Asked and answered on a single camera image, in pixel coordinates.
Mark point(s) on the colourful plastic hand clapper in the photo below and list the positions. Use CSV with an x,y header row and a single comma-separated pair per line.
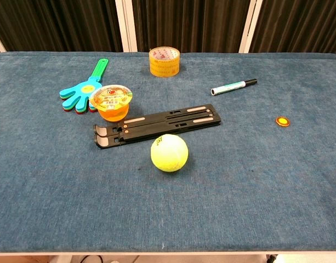
x,y
80,93

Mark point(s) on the black folding laptop stand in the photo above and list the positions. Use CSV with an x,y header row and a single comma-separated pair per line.
x,y
156,124

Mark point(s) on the yellow tennis ball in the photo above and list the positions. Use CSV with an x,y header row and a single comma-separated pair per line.
x,y
169,153

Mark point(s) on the blue table cloth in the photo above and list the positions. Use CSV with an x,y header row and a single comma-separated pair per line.
x,y
167,191

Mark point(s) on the orange jelly cup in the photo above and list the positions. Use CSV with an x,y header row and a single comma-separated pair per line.
x,y
111,102

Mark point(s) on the yellow packing tape roll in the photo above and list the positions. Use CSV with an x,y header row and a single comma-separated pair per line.
x,y
164,62

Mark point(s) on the white marker with black cap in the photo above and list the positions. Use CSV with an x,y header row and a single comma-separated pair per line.
x,y
230,86

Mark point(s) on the dark pleated curtain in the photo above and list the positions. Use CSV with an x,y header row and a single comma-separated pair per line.
x,y
189,24

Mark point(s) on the small orange round disc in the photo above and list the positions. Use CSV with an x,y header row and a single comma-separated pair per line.
x,y
282,121

